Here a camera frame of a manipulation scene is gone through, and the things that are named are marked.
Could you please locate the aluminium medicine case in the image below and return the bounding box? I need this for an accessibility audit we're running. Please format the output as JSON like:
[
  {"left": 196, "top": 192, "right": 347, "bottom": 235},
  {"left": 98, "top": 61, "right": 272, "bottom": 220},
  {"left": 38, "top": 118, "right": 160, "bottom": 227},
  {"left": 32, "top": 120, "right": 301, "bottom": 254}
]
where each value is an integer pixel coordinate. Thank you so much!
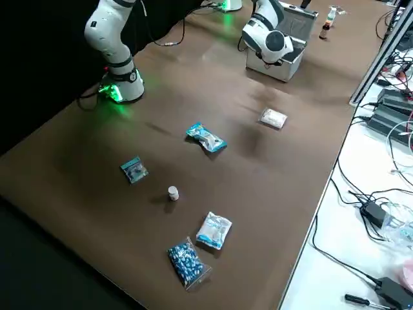
[{"left": 245, "top": 1, "right": 319, "bottom": 83}]

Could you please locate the white cotton packet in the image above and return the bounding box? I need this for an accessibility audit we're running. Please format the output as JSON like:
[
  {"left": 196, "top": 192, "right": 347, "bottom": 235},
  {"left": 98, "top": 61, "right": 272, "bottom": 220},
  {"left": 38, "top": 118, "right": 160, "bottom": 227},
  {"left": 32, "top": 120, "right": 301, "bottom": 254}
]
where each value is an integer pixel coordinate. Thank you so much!
[{"left": 257, "top": 107, "right": 288, "bottom": 130}]

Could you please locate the blue clear gauze packet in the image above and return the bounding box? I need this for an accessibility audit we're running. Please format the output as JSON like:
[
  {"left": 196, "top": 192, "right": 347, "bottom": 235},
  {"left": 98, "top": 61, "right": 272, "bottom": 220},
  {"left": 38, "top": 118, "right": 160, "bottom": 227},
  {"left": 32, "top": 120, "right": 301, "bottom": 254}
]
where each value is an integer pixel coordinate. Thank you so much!
[{"left": 185, "top": 121, "right": 228, "bottom": 155}]

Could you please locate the small teal packet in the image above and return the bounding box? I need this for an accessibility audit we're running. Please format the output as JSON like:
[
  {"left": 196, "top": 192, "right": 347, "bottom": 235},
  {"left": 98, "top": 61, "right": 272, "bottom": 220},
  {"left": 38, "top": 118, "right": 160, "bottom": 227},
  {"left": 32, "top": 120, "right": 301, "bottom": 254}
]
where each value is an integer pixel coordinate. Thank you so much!
[{"left": 119, "top": 156, "right": 150, "bottom": 185}]

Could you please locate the grey power supply box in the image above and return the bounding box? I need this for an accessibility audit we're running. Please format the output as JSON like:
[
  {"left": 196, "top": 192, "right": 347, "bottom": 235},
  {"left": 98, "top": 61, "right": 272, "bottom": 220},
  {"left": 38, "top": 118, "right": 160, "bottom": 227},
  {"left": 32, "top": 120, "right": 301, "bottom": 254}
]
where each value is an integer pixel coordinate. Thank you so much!
[
  {"left": 367, "top": 103, "right": 413, "bottom": 146},
  {"left": 377, "top": 88, "right": 413, "bottom": 112}
]

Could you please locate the brown bottle with orange cap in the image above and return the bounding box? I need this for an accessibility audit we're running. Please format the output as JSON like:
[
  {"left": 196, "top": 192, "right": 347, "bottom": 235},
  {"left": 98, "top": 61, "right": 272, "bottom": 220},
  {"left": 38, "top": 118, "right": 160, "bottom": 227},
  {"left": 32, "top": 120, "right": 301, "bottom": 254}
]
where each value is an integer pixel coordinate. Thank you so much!
[{"left": 318, "top": 19, "right": 334, "bottom": 41}]

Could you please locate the black power adapter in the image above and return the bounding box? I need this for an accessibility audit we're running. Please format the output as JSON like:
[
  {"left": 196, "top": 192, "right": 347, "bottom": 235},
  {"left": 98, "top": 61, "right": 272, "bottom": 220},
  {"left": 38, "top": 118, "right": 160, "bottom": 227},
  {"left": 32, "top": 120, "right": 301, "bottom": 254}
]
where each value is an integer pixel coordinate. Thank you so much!
[
  {"left": 376, "top": 276, "right": 413, "bottom": 310},
  {"left": 359, "top": 201, "right": 388, "bottom": 227}
]

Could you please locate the clear plastic bag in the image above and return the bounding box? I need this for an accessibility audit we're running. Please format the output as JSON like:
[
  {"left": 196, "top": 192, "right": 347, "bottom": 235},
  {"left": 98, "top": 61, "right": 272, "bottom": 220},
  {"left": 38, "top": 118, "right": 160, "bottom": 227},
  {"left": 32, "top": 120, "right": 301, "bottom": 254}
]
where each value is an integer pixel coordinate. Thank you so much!
[{"left": 380, "top": 206, "right": 413, "bottom": 253}]

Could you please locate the white packet with blue print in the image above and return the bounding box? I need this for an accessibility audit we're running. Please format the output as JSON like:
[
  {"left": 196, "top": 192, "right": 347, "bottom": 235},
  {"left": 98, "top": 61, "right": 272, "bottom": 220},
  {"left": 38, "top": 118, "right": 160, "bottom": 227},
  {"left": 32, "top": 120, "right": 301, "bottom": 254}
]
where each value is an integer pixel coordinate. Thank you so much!
[{"left": 196, "top": 211, "right": 233, "bottom": 251}]

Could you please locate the blue white capsule bag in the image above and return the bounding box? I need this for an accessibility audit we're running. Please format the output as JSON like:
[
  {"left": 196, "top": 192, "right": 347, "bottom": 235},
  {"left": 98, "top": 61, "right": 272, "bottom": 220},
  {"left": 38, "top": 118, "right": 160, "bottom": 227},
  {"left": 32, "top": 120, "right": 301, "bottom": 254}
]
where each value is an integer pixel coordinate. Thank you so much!
[{"left": 166, "top": 236, "right": 214, "bottom": 293}]

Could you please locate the pink plastic item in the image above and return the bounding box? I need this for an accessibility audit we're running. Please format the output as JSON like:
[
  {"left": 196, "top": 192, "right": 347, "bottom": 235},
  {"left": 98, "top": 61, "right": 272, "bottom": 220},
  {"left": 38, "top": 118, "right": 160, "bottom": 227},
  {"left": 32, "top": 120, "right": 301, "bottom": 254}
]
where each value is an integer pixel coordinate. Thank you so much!
[{"left": 395, "top": 261, "right": 413, "bottom": 289}]

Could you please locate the aluminium frame profile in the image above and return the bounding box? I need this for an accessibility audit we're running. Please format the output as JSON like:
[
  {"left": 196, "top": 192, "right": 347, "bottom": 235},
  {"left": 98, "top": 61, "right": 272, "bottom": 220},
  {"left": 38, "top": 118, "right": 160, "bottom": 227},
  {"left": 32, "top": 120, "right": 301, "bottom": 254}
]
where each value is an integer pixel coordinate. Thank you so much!
[{"left": 349, "top": 0, "right": 413, "bottom": 106}]

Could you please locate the black cable with silver connector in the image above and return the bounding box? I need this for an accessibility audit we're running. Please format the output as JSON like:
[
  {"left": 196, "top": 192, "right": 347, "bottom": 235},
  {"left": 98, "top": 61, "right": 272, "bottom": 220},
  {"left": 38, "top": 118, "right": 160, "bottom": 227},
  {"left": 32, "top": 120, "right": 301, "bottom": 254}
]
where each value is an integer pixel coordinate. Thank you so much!
[{"left": 140, "top": 0, "right": 223, "bottom": 47}]

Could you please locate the white cable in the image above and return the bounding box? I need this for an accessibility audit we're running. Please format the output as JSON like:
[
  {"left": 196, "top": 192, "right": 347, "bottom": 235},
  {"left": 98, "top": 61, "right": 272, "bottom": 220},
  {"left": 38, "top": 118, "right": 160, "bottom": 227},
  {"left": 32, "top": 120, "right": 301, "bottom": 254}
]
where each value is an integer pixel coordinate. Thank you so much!
[{"left": 386, "top": 121, "right": 413, "bottom": 177}]

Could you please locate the black base cable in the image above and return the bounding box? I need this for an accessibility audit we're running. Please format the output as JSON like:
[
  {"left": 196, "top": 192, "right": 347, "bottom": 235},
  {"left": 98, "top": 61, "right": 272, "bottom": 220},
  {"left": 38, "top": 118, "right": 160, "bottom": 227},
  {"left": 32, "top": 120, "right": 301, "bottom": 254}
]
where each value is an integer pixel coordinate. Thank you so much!
[{"left": 76, "top": 87, "right": 107, "bottom": 111}]

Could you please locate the black handled screwdriver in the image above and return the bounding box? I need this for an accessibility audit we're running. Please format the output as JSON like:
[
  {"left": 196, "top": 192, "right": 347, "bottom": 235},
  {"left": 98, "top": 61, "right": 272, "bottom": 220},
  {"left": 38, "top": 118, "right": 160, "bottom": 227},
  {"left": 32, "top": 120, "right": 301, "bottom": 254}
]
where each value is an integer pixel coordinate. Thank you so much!
[{"left": 344, "top": 293, "right": 385, "bottom": 308}]

